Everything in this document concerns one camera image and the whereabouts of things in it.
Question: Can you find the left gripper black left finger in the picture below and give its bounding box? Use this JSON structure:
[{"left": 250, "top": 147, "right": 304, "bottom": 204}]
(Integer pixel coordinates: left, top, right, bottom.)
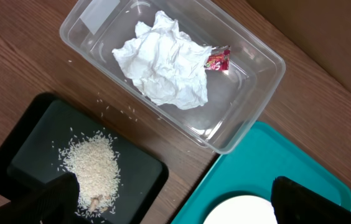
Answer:
[{"left": 0, "top": 173, "right": 80, "bottom": 224}]

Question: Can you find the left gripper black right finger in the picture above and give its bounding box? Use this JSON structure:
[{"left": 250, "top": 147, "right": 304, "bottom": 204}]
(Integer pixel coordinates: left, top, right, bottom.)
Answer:
[{"left": 271, "top": 176, "right": 351, "bottom": 224}]

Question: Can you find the large white plate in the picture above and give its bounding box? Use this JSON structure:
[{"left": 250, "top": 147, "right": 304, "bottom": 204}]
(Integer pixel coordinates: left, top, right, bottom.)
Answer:
[{"left": 203, "top": 195, "right": 278, "bottom": 224}]

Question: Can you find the red snack wrapper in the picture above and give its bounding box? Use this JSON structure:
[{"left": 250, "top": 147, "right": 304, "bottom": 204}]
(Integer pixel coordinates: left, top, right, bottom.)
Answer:
[{"left": 204, "top": 45, "right": 231, "bottom": 71}]

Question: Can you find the white napkin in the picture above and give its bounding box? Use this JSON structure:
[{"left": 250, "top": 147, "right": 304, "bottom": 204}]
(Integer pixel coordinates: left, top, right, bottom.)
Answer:
[{"left": 112, "top": 11, "right": 212, "bottom": 110}]

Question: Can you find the clear plastic waste bin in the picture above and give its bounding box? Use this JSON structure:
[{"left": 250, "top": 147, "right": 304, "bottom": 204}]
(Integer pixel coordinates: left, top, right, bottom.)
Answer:
[{"left": 59, "top": 0, "right": 286, "bottom": 154}]

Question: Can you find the teal serving tray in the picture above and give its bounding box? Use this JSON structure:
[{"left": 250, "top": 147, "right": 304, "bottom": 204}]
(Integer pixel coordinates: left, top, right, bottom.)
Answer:
[{"left": 173, "top": 122, "right": 351, "bottom": 224}]

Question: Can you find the pile of rice grains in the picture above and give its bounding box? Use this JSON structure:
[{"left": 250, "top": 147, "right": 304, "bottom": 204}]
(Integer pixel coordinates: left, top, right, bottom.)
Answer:
[{"left": 57, "top": 128, "right": 121, "bottom": 223}]

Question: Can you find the black tray bin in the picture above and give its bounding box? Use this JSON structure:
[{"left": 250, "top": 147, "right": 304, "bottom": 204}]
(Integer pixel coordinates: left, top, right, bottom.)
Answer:
[{"left": 0, "top": 93, "right": 169, "bottom": 223}]

